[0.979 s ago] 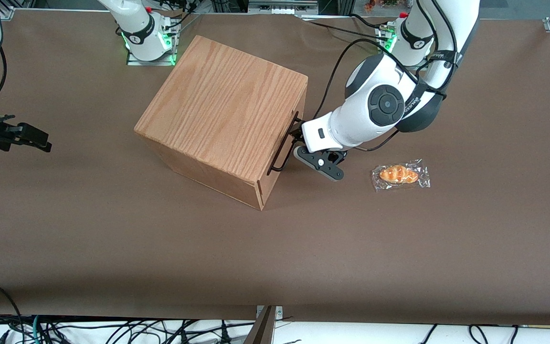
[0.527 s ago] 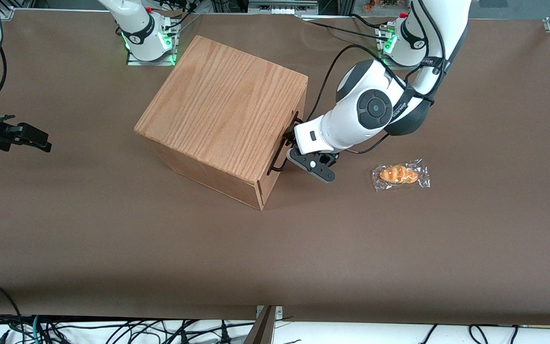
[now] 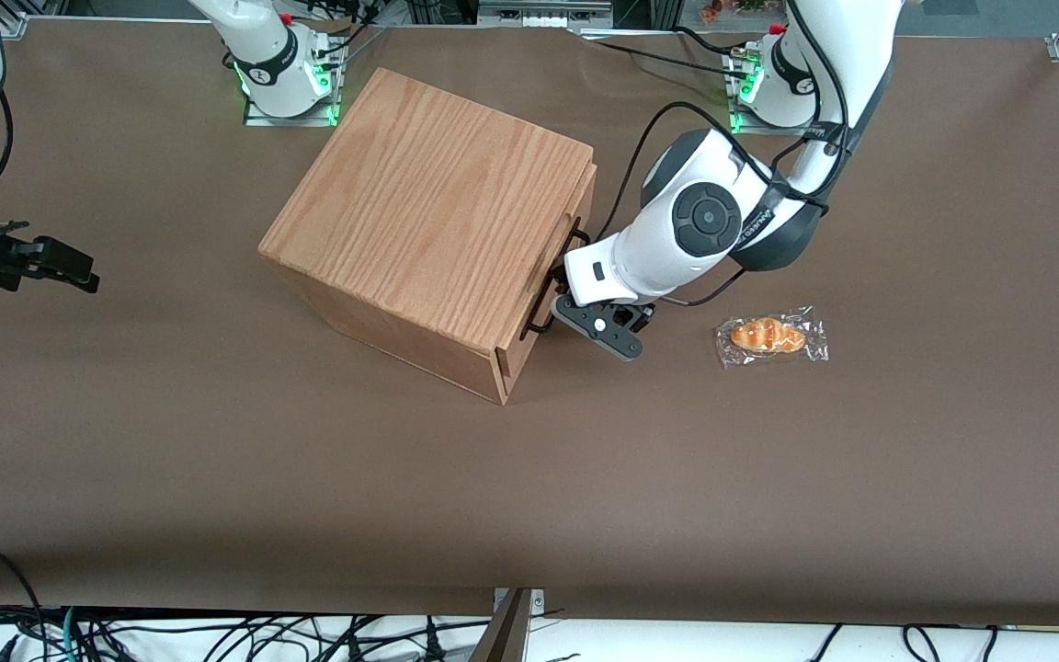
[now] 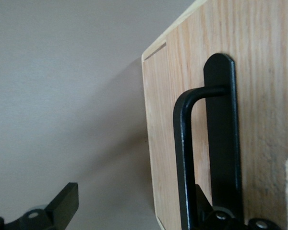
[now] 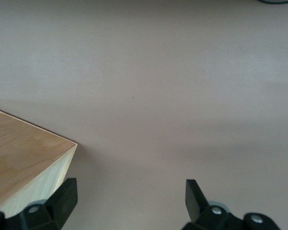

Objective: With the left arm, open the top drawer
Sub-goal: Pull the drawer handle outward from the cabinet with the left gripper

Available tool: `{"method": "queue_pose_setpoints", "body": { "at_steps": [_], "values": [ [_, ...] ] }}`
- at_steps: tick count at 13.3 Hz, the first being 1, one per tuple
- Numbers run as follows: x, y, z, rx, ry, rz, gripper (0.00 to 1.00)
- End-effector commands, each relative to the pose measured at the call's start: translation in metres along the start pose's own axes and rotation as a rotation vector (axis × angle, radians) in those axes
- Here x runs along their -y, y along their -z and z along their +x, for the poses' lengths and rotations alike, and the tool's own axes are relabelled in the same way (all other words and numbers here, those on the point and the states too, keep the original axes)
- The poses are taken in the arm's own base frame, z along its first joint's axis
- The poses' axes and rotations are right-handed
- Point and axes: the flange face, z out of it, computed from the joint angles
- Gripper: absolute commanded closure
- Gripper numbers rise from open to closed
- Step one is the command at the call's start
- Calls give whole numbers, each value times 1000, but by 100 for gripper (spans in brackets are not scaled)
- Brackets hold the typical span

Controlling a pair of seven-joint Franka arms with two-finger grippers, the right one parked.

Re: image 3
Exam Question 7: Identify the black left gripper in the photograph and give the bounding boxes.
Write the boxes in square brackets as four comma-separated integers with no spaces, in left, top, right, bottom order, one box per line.
[545,262,658,335]

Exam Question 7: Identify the black metal drawer handle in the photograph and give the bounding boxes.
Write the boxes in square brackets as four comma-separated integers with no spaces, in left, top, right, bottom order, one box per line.
[520,216,591,337]

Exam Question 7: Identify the wooden drawer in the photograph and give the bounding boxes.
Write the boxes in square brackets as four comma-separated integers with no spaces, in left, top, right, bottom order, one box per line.
[497,162,600,405]

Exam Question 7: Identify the wooden drawer cabinet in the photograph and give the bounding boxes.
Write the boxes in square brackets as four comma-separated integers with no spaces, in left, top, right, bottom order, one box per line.
[258,66,595,405]

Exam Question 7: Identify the wrapped bread roll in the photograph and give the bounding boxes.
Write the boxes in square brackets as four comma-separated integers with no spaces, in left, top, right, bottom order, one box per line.
[715,305,831,371]

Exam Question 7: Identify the grey metal rack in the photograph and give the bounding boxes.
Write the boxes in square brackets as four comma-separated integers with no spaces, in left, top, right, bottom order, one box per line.
[477,0,615,29]

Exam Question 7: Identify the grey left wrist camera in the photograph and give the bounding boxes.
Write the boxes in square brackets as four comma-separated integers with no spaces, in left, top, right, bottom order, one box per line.
[552,294,645,362]

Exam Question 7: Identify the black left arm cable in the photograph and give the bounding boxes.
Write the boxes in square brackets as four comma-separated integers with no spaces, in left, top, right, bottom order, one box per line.
[598,0,852,309]

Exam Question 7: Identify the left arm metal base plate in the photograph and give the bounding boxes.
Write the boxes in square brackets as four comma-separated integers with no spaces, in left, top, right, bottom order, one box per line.
[725,48,811,137]

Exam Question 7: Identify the long black table cable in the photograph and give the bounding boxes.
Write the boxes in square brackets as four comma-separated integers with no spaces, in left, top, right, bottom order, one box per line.
[571,28,751,82]

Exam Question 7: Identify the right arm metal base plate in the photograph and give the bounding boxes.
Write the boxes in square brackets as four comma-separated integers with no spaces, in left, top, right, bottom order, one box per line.
[243,41,345,128]

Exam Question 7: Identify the short black table cable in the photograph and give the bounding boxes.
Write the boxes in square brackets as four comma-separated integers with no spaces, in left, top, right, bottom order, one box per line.
[672,25,742,58]

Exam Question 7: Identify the black right base cables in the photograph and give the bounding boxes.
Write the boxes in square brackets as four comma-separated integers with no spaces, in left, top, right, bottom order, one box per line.
[313,0,383,70]

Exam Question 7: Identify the small metal bracket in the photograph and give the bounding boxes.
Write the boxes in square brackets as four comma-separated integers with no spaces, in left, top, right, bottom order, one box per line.
[493,588,546,617]

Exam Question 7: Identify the brown camera stand post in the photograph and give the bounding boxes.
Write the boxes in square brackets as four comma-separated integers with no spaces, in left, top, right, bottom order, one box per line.
[470,588,532,662]

